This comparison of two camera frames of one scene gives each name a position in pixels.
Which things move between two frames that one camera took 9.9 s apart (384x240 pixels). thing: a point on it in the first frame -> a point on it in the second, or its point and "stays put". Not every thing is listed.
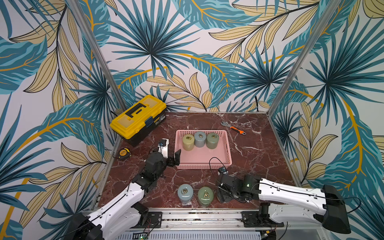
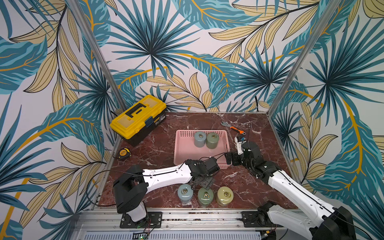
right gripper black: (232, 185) -> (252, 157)
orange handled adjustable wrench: (226, 123) stays put
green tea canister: (205, 195) stays put
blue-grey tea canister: (185, 193) stays put
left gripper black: (177, 158) -> (208, 183)
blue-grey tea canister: (200, 138) stays put
